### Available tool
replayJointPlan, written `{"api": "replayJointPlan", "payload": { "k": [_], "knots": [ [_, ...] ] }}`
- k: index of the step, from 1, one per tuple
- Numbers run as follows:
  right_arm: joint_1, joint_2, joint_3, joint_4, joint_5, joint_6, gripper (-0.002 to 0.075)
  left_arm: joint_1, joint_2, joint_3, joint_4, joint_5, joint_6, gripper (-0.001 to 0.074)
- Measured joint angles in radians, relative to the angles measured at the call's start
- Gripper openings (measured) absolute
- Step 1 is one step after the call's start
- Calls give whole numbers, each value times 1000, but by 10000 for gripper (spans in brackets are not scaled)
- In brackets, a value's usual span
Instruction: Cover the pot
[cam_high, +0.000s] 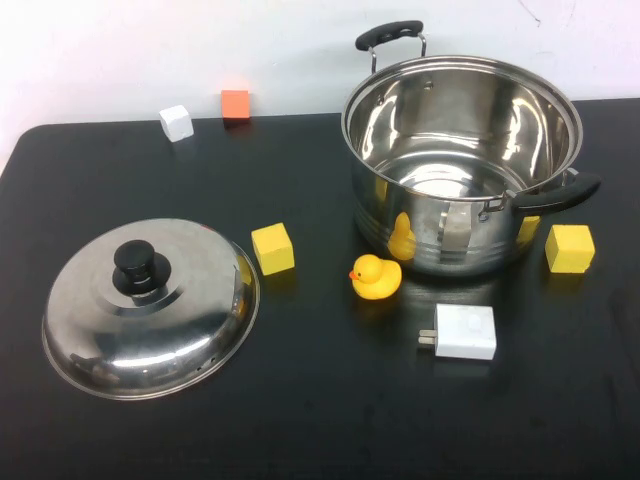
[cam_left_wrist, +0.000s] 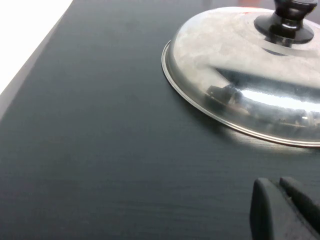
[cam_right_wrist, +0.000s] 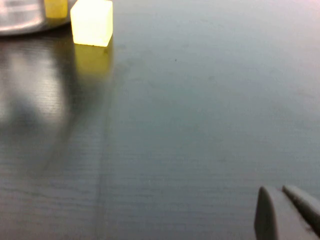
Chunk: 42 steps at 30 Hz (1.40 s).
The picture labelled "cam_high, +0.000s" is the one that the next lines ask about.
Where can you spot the white power adapter plug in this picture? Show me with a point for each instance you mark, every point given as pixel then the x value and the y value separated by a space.
pixel 465 332

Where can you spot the orange cube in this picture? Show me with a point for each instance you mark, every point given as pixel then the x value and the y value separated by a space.
pixel 235 106

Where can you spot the yellow rubber duck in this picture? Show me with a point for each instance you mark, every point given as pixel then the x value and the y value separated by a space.
pixel 376 279

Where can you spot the stainless steel lid black knob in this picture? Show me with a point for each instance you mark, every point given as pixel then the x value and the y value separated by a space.
pixel 165 325

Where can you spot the white cube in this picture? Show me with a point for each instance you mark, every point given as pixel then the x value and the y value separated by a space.
pixel 176 124

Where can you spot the yellow foam cube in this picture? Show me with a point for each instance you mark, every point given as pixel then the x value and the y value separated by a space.
pixel 570 249
pixel 272 250

